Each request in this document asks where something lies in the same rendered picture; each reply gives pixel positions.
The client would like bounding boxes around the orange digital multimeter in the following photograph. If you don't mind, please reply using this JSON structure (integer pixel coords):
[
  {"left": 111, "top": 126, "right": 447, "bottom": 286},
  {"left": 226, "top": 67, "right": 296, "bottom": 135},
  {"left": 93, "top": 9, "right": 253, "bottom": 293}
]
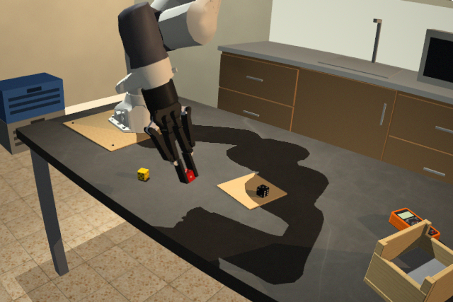
[{"left": 389, "top": 208, "right": 440, "bottom": 240}]

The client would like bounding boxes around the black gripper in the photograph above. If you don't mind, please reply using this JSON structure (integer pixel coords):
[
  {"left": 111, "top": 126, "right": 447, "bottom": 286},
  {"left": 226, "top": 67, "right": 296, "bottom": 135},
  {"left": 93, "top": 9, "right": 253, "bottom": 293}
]
[{"left": 141, "top": 79, "right": 198, "bottom": 184}]

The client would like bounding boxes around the wooden crate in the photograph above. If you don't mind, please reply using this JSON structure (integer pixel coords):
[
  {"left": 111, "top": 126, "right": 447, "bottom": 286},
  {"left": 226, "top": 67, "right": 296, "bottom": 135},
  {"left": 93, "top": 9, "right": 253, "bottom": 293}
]
[{"left": 368, "top": 221, "right": 453, "bottom": 302}]

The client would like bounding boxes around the black die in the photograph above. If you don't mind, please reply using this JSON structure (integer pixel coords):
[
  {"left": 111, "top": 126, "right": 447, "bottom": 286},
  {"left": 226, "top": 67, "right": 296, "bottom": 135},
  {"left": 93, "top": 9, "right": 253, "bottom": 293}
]
[{"left": 256, "top": 185, "right": 269, "bottom": 198}]

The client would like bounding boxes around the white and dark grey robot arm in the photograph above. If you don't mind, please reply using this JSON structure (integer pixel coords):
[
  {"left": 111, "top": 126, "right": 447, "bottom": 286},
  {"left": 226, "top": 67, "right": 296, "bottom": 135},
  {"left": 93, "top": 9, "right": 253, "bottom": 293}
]
[{"left": 108, "top": 0, "right": 221, "bottom": 133}]

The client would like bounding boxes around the tan flat mat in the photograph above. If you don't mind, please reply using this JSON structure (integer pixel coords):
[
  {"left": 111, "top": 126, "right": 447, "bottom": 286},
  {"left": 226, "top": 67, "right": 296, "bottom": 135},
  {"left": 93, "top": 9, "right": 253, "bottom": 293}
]
[{"left": 217, "top": 173, "right": 287, "bottom": 210}]

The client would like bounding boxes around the red die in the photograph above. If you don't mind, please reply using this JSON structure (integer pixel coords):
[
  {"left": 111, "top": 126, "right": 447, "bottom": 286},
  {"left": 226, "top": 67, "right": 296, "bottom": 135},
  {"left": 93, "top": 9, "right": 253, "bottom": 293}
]
[{"left": 185, "top": 169, "right": 195, "bottom": 183}]

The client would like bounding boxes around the yellow die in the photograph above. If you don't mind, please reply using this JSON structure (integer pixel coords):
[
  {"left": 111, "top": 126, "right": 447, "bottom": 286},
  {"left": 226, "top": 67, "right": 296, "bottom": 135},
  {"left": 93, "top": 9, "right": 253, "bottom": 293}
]
[{"left": 137, "top": 168, "right": 149, "bottom": 180}]

